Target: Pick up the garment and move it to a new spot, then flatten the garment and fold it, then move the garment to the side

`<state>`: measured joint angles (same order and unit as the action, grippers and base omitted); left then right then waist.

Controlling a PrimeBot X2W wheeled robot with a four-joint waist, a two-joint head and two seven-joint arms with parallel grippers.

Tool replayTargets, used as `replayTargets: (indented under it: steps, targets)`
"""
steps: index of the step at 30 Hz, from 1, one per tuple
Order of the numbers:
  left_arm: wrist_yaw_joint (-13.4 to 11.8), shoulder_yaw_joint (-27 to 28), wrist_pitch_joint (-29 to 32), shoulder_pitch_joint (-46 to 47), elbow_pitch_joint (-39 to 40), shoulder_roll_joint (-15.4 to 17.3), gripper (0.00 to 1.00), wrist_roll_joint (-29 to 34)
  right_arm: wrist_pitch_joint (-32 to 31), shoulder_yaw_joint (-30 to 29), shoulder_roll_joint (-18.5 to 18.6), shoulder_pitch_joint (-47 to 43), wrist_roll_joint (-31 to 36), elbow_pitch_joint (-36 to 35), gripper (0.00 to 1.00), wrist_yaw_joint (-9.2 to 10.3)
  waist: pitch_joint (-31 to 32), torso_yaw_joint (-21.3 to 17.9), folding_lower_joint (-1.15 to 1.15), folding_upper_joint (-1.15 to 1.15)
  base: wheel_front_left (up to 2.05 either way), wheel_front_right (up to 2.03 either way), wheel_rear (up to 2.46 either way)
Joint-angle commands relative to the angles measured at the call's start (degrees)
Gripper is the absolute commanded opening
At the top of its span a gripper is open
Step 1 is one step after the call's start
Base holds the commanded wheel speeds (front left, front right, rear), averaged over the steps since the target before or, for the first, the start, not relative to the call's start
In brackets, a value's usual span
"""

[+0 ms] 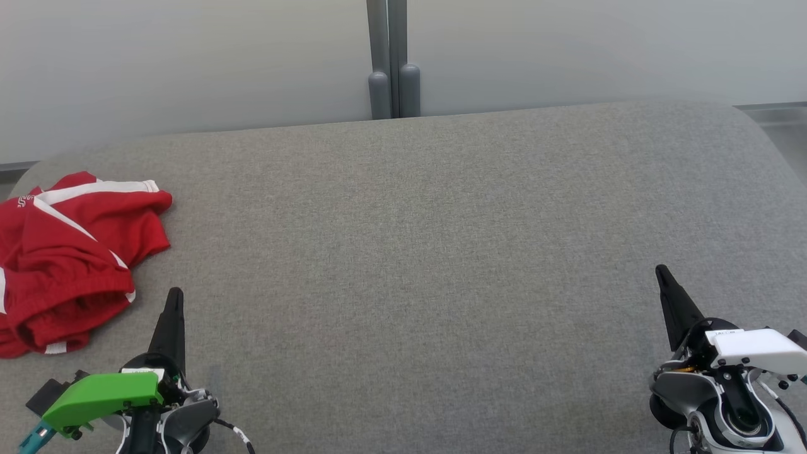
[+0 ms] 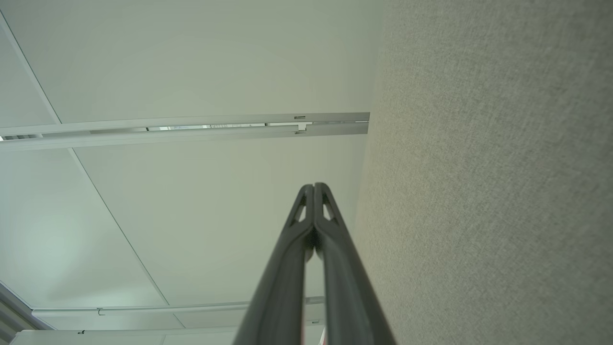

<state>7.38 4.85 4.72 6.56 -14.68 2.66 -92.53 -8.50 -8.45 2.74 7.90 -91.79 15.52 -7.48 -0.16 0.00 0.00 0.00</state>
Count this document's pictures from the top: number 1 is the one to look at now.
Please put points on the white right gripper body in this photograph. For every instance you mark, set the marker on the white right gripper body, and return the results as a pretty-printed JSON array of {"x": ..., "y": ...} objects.
[{"x": 756, "y": 347}]

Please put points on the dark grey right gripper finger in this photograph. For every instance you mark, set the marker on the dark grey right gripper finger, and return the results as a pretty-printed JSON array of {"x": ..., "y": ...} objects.
[{"x": 678, "y": 309}]

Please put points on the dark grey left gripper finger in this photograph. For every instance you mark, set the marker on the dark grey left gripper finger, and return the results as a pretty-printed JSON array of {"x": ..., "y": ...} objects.
[{"x": 171, "y": 328}]

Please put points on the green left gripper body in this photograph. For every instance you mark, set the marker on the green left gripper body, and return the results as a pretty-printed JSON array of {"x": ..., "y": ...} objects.
[{"x": 94, "y": 394}]

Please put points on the red shorts with white stripes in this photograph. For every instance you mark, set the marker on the red shorts with white stripes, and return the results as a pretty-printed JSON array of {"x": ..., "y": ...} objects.
[{"x": 94, "y": 227}]

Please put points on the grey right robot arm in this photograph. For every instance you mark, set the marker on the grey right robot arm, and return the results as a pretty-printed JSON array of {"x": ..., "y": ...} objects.
[{"x": 687, "y": 384}]

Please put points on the grey fabric sofa cushion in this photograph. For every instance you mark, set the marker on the grey fabric sofa cushion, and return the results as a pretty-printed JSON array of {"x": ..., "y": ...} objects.
[{"x": 403, "y": 284}]

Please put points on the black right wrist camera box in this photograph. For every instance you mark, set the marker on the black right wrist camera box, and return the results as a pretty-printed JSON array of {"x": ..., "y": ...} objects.
[{"x": 799, "y": 339}]

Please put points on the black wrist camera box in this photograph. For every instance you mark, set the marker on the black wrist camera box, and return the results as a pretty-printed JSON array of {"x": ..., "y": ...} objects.
[
  {"x": 47, "y": 394},
  {"x": 799, "y": 339}
]

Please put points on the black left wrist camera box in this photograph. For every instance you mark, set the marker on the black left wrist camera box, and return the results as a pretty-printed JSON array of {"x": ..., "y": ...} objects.
[{"x": 47, "y": 394}]

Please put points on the grey metal frame post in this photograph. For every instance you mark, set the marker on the grey metal frame post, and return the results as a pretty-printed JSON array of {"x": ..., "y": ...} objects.
[{"x": 394, "y": 57}]

